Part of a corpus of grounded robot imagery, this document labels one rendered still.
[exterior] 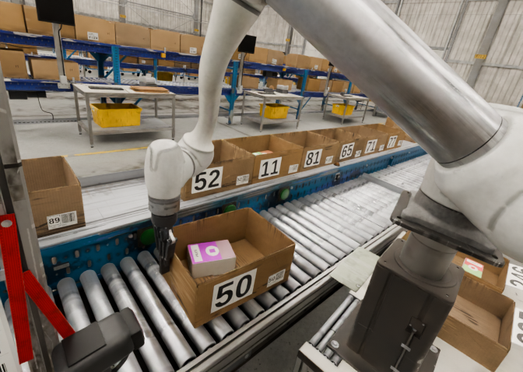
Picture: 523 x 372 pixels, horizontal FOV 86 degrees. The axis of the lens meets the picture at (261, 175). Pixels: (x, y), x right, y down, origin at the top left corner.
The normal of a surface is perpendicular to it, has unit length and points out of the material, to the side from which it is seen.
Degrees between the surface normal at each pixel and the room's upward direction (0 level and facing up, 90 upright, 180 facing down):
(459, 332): 91
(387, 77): 105
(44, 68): 90
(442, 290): 0
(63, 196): 90
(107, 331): 8
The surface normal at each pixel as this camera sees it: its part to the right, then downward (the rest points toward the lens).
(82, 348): 0.03, -0.88
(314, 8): -0.40, 0.52
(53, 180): 0.66, 0.37
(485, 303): -0.69, 0.18
